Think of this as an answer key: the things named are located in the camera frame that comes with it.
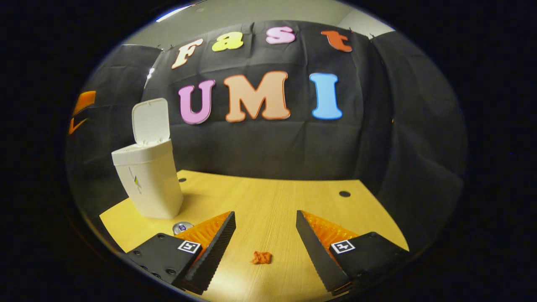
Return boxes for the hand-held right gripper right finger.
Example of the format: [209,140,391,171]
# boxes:
[296,210,411,296]

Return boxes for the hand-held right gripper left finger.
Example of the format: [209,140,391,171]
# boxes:
[126,211,237,295]

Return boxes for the blue pop can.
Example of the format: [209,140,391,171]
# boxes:
[172,221,194,236]

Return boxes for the white desktop garbage bin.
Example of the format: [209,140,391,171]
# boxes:
[111,98,184,220]

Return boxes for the wooden desktop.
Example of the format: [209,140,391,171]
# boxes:
[99,169,409,302]

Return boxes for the black backdrop cloth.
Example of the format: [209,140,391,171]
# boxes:
[67,21,467,252]

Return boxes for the ceiling light panel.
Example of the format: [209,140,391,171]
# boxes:
[156,3,196,22]

